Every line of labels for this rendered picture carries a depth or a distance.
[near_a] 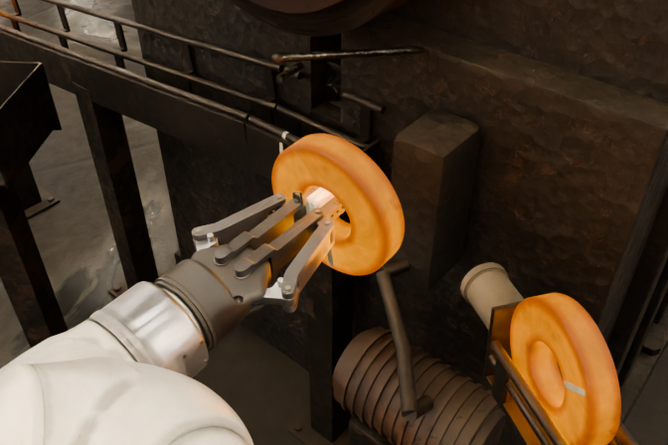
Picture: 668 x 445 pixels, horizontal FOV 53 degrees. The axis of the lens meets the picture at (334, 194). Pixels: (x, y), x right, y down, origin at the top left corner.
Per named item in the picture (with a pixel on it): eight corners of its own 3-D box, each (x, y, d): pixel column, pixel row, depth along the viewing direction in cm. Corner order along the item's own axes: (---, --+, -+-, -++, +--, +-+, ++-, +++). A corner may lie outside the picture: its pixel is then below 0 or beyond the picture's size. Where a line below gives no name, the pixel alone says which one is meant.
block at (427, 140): (422, 234, 106) (436, 100, 91) (466, 256, 102) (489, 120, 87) (382, 271, 99) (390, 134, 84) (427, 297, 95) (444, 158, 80)
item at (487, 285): (502, 295, 85) (507, 257, 82) (538, 344, 78) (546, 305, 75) (457, 304, 84) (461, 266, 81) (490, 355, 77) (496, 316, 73)
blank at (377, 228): (281, 112, 70) (258, 127, 68) (405, 159, 61) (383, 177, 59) (299, 227, 79) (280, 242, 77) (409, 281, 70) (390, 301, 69)
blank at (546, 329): (547, 418, 76) (520, 425, 75) (526, 282, 76) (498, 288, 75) (635, 473, 61) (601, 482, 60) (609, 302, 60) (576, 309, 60)
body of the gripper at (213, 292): (154, 323, 61) (229, 264, 66) (218, 372, 57) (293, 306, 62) (136, 265, 56) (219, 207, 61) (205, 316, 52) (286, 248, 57)
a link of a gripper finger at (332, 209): (304, 220, 64) (328, 232, 63) (338, 192, 67) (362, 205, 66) (305, 230, 65) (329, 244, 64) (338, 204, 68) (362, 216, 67)
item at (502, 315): (540, 363, 80) (553, 293, 74) (542, 367, 79) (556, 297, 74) (482, 376, 78) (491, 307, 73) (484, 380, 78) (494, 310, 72)
